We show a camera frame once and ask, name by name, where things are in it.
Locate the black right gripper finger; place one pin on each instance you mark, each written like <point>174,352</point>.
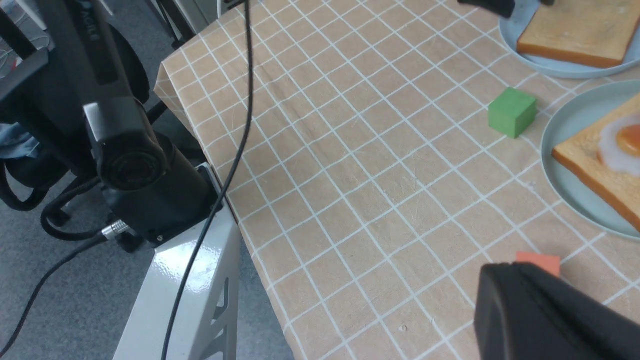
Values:
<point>525,313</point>

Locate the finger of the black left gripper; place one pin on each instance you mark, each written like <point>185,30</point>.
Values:
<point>502,8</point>

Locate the toast slice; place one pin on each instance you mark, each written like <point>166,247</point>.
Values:
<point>578,154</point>
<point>595,33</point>

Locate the fried egg with large white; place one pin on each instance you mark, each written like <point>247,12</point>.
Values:
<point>618,146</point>

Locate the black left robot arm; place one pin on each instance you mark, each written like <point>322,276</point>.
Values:
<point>80,108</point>

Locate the light blue plate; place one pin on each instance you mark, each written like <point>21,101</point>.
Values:
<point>511,28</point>

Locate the orange red cube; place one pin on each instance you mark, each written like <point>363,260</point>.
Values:
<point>549,263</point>

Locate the green cube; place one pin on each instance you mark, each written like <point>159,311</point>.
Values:
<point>512,112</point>

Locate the white metal table frame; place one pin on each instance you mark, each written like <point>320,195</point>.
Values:
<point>206,322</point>

